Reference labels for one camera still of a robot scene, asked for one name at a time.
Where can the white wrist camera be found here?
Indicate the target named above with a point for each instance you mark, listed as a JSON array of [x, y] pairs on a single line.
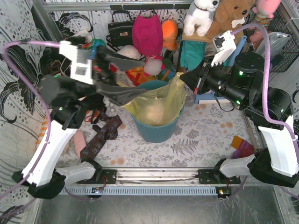
[[225, 46], [81, 64]]

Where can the white plush dog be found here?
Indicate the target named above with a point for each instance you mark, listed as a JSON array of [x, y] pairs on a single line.
[[199, 17]]

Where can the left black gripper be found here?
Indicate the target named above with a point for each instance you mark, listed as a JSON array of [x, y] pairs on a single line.
[[98, 73]]

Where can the black leather handbag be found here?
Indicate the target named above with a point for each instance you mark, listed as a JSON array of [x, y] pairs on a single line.
[[120, 33]]

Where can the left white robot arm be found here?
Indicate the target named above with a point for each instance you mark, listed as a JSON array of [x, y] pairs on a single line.
[[70, 98]]

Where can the dark patterned necktie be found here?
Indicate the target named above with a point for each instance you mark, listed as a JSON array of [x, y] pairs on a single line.
[[106, 128]]

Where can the colorful scarf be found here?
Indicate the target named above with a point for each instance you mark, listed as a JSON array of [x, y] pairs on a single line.
[[92, 47]]

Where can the white plush bear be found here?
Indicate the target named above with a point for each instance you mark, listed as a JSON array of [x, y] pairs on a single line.
[[129, 51]]

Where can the pink white plush doll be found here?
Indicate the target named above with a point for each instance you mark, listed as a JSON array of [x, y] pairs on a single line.
[[154, 65]]

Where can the black wire basket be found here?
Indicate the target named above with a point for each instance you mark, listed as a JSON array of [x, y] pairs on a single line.
[[290, 52]]

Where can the pink plush toy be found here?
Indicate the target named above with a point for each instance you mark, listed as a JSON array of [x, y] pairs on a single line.
[[264, 11]]

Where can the orange plush toy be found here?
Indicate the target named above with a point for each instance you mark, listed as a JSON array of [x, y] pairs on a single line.
[[170, 33]]

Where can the wooden shelf board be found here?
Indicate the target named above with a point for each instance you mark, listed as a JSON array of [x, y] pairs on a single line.
[[196, 38]]

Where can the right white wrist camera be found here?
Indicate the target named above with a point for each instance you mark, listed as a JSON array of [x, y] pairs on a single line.
[[225, 46]]

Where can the brown plush dog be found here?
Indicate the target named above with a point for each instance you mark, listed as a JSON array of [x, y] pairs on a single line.
[[230, 15]]

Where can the purple orange sock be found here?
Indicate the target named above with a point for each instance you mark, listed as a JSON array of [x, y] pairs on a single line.
[[242, 148]]

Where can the pink sock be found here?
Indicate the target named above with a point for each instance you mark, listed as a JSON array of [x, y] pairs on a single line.
[[79, 142]]

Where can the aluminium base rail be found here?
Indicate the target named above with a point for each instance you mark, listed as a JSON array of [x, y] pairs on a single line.
[[154, 182]]

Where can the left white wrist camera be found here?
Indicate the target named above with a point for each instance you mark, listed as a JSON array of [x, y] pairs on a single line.
[[81, 64]]

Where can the teal folded cloth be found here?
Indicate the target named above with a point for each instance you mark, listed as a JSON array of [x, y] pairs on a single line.
[[193, 53]]

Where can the yellow plastic trash bag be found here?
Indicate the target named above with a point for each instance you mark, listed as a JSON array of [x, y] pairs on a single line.
[[160, 106]]

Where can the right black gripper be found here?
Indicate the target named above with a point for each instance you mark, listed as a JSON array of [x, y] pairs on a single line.
[[203, 78]]

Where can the orange checkered towel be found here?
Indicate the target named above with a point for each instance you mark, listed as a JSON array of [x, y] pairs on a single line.
[[42, 132]]

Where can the silver pouch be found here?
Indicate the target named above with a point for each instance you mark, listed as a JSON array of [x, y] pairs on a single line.
[[277, 41]]

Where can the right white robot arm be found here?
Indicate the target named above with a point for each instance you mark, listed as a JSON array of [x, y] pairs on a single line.
[[270, 109]]

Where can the blue handled broom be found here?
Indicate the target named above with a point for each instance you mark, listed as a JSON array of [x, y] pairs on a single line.
[[208, 98]]

